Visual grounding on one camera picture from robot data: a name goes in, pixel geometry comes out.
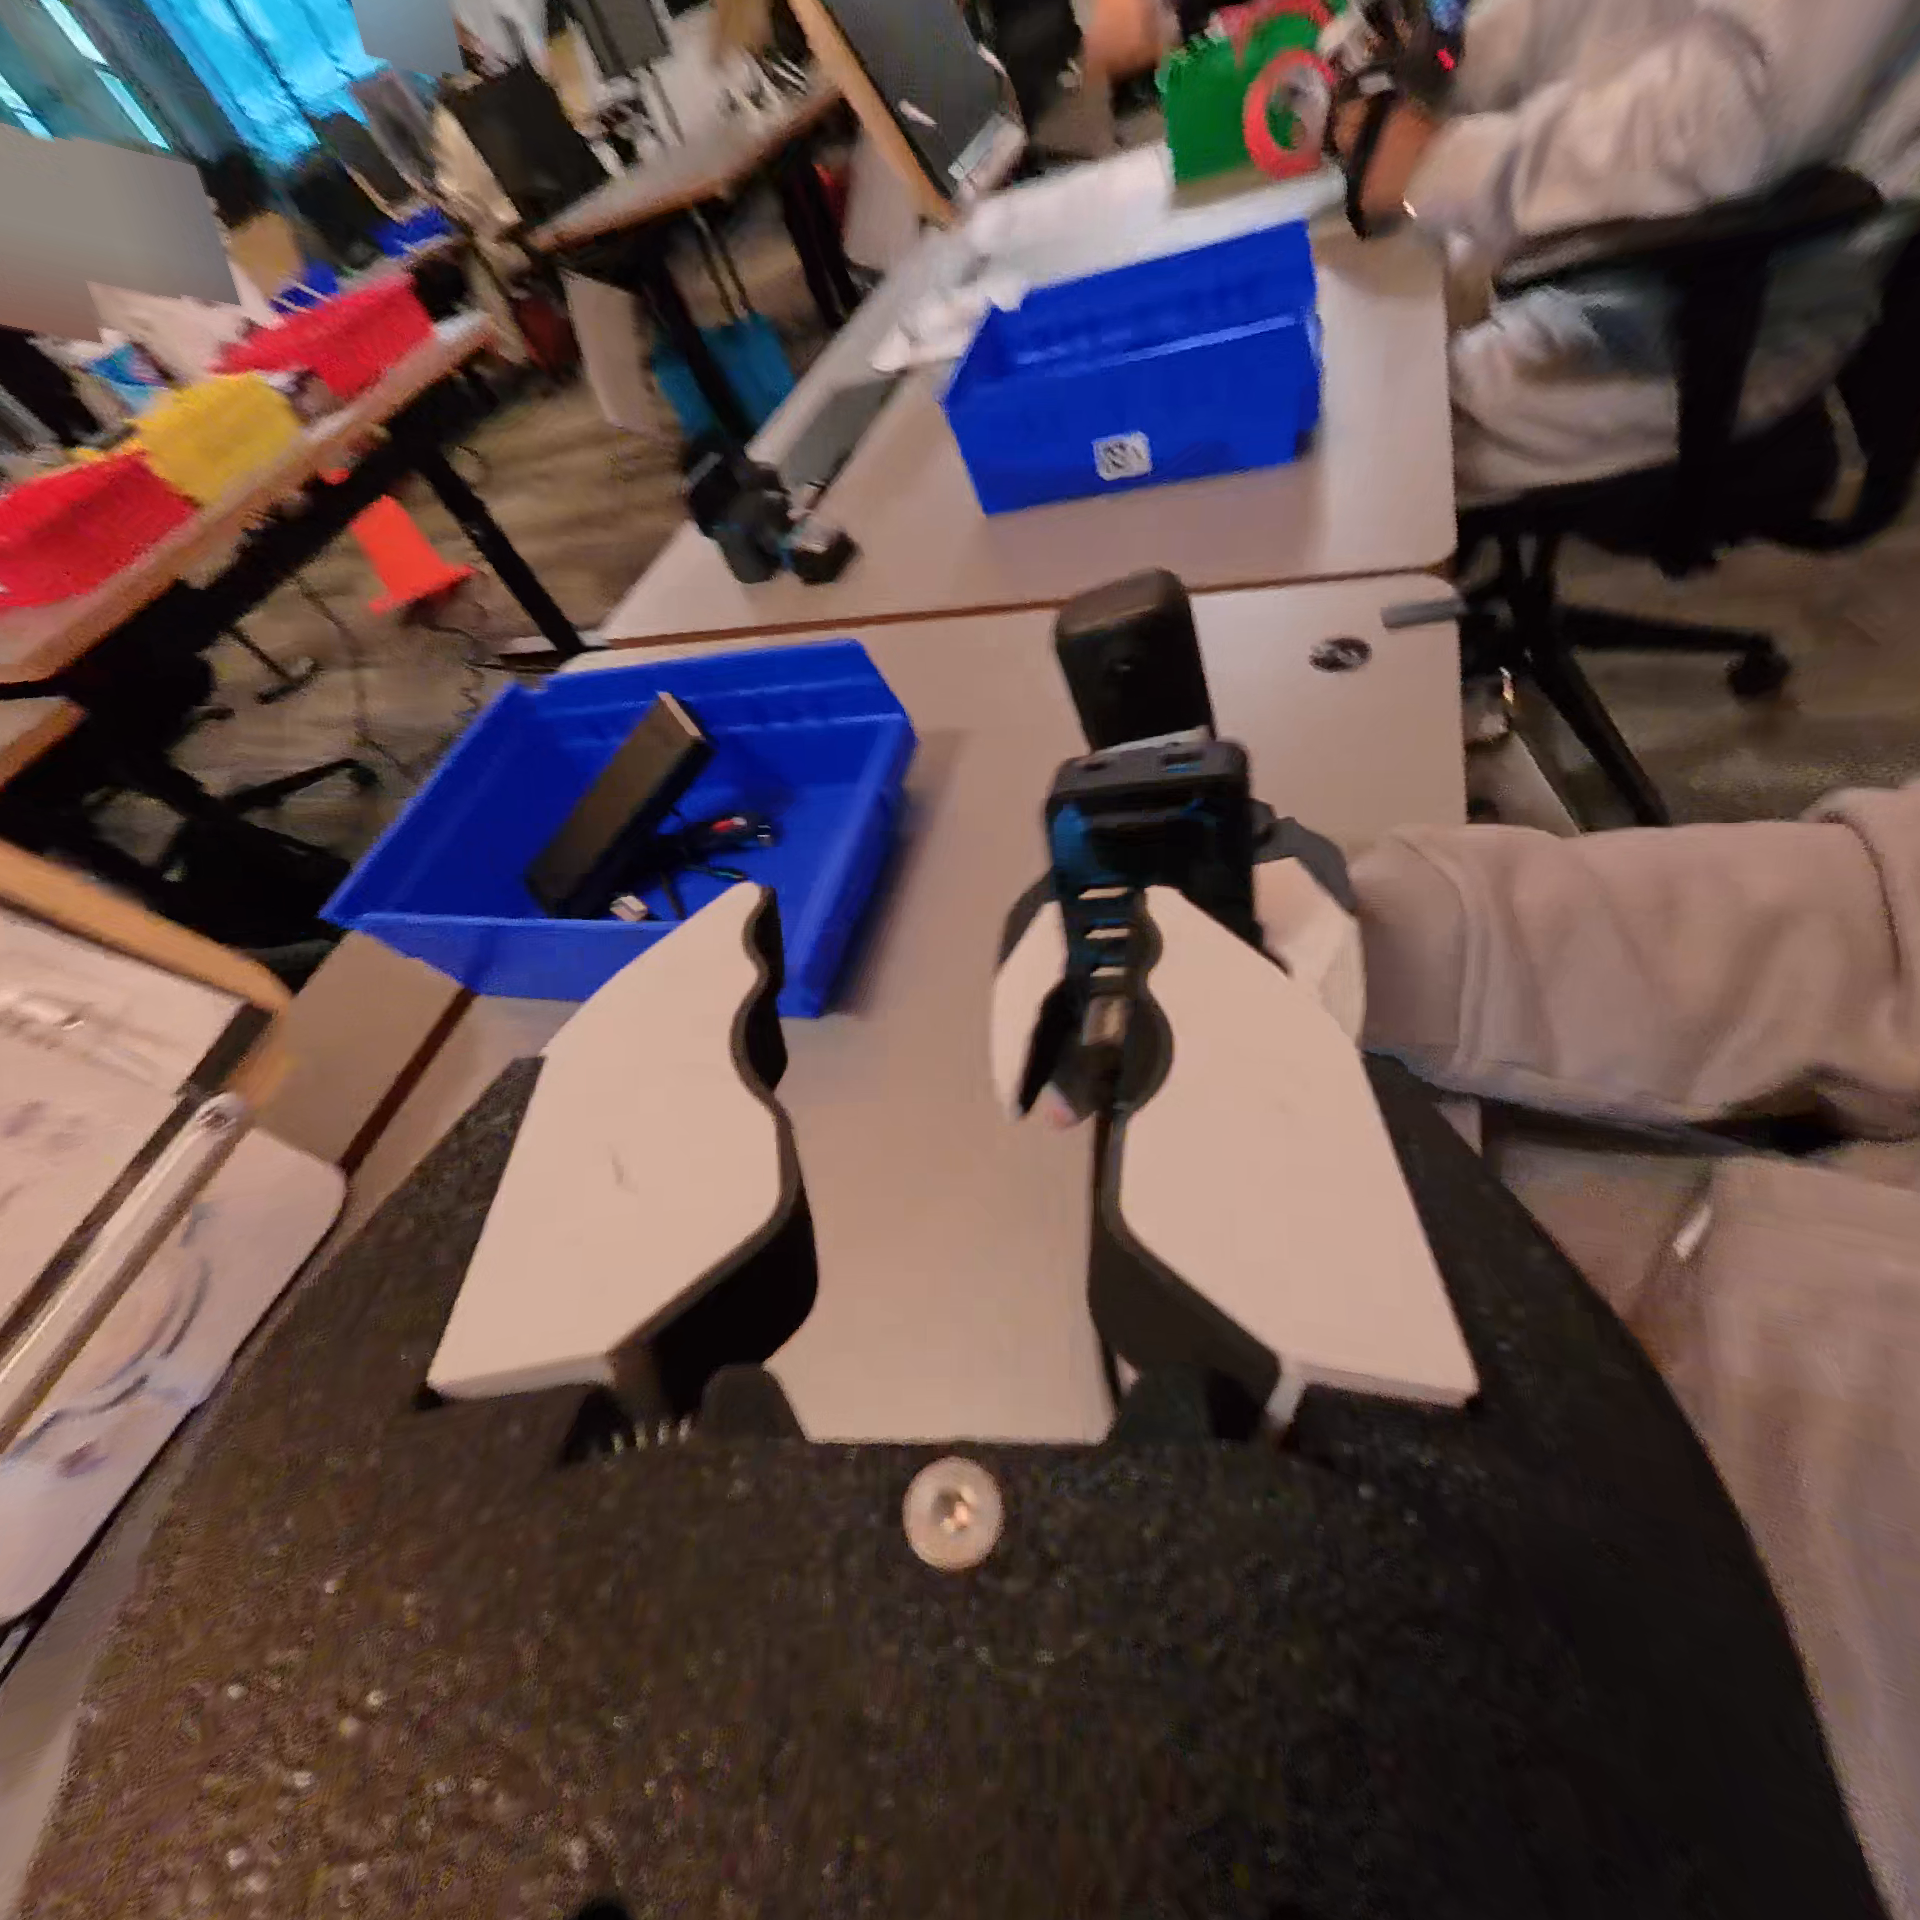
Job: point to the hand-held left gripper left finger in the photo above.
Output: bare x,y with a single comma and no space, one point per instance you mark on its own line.
630,1171

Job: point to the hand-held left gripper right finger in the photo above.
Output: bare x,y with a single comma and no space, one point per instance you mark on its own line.
1274,1200

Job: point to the black electronic device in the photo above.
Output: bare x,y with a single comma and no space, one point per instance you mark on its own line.
625,809

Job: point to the person's right forearm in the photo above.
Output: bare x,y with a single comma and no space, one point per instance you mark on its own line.
1634,959

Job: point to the black desk grommet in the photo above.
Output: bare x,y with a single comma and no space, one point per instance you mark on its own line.
1342,654

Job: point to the grey desk lever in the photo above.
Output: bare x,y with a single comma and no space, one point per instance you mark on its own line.
1424,611

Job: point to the grey neighbouring desk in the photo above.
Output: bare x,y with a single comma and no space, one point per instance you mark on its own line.
1349,495

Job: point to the person's right hand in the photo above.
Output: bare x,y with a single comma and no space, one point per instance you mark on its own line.
1064,1109

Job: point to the blue plastic bin white label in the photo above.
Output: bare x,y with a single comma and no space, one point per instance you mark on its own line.
1138,375

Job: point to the clipboard with paper sheets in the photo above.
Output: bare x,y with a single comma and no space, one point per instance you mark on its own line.
104,1275

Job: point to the wooden document board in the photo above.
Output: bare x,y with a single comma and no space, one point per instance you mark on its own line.
134,913

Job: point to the white crumpled paper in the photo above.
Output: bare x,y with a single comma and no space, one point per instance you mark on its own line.
960,269

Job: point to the teal bag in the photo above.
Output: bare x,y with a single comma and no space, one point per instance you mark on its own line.
738,367

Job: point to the orange traffic cone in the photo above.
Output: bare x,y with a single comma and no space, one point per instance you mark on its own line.
401,556

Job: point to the black swivel office chair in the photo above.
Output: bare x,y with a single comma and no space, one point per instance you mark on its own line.
1694,451

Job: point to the green holder with red rolls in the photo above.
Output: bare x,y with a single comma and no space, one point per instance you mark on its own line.
1245,90

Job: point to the wooden table black legs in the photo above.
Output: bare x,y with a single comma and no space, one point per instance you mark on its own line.
224,540

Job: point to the dark monitor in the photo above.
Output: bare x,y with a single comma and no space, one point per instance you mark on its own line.
913,74

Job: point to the yellow plastic bin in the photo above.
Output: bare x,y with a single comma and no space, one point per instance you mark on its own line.
219,435

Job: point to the red plastic bin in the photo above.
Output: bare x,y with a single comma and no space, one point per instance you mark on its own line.
84,527
332,337

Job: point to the grey partition panel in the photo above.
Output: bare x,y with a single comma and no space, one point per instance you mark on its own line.
104,224

